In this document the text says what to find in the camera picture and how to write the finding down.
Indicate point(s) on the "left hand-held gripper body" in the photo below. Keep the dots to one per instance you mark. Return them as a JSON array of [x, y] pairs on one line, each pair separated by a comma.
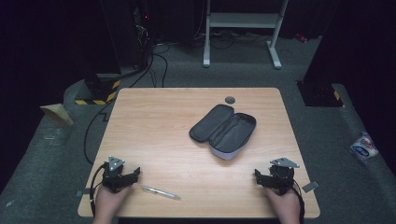
[[112, 178]]

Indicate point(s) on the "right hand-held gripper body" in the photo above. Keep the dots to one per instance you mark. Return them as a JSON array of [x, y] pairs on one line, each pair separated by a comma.
[[282, 175]]

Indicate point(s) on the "silver pen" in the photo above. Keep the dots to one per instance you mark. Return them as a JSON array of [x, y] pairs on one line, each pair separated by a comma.
[[162, 193]]

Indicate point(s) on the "black pencil case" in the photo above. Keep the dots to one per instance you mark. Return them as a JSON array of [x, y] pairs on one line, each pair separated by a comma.
[[224, 130]]

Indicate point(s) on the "grey tape tab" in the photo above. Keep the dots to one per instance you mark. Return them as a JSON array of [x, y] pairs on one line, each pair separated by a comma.
[[310, 186], [83, 192]]

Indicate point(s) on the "grey round table cap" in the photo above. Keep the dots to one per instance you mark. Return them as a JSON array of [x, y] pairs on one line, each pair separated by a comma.
[[230, 100]]

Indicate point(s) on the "wooden wedge block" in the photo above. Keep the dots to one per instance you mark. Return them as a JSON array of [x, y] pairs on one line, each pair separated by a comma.
[[57, 112]]

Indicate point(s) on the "white blue snack packet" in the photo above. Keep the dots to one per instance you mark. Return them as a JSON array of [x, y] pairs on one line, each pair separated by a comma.
[[364, 147]]

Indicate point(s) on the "black yellow striped stand base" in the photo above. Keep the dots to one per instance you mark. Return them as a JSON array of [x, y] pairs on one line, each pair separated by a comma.
[[101, 90]]

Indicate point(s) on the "small red object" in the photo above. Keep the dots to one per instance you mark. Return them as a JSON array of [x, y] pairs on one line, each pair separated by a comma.
[[301, 38]]

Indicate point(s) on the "black computer tower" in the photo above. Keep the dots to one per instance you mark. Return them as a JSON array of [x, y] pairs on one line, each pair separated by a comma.
[[127, 31]]

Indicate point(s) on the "white metal stand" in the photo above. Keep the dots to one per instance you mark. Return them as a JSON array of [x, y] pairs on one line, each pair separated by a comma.
[[243, 20]]

